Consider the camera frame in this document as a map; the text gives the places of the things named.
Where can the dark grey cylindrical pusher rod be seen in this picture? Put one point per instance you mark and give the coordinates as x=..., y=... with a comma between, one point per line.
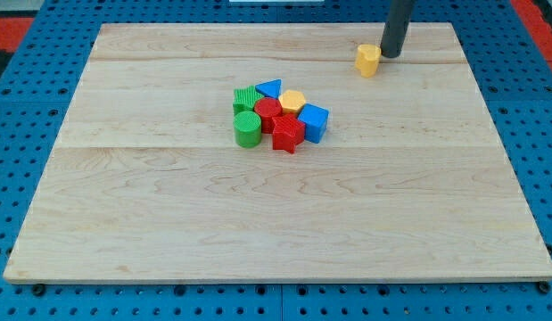
x=396, y=27

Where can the yellow heart block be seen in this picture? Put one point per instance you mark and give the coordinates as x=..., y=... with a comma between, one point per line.
x=367, y=59

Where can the blue cube block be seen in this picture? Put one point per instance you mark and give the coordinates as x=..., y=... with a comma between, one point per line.
x=315, y=119

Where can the yellow hexagon block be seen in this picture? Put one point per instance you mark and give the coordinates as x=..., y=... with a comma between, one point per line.
x=292, y=102

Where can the blue triangle block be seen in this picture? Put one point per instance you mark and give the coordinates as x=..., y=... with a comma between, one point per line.
x=271, y=88

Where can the red star block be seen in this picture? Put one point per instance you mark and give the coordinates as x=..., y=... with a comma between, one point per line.
x=288, y=133

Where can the red cylinder block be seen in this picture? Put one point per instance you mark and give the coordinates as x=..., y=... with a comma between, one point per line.
x=268, y=108

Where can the light wooden board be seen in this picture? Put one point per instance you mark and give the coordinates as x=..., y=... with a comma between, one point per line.
x=146, y=184

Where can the green star block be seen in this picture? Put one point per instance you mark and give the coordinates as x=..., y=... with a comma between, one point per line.
x=245, y=99

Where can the green cylinder block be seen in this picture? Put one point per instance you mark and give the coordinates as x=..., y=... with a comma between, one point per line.
x=247, y=127

